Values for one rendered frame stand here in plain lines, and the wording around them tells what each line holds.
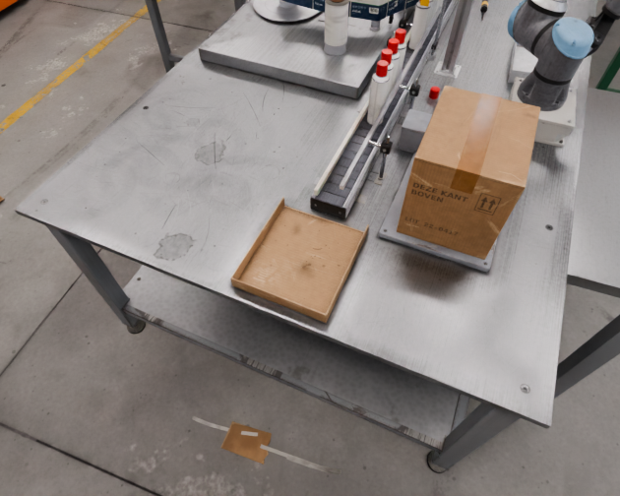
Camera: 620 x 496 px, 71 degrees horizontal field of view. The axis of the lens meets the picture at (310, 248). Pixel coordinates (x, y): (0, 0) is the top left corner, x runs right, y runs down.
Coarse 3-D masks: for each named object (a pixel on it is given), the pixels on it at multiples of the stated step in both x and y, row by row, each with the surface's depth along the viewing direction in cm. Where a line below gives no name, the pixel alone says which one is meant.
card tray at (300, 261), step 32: (288, 224) 122; (320, 224) 122; (256, 256) 116; (288, 256) 116; (320, 256) 116; (352, 256) 111; (256, 288) 106; (288, 288) 110; (320, 288) 110; (320, 320) 104
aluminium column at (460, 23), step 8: (464, 0) 146; (472, 0) 145; (464, 8) 148; (456, 16) 150; (464, 16) 149; (456, 24) 152; (464, 24) 151; (456, 32) 155; (464, 32) 156; (456, 40) 157; (448, 48) 160; (456, 48) 158; (448, 56) 162; (456, 56) 161; (448, 64) 165; (448, 72) 166
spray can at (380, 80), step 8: (384, 64) 125; (376, 72) 127; (384, 72) 126; (376, 80) 128; (384, 80) 127; (376, 88) 129; (384, 88) 129; (376, 96) 132; (384, 96) 132; (376, 104) 134; (384, 104) 135; (368, 112) 138; (376, 112) 136; (368, 120) 140
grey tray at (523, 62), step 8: (520, 48) 176; (512, 56) 171; (520, 56) 172; (528, 56) 172; (512, 64) 164; (520, 64) 169; (528, 64) 169; (512, 72) 160; (520, 72) 159; (528, 72) 158; (512, 80) 162
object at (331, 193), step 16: (448, 0) 191; (432, 32) 175; (416, 64) 161; (400, 96) 150; (368, 128) 140; (352, 144) 135; (352, 160) 131; (336, 176) 127; (352, 176) 127; (320, 192) 123; (336, 192) 123
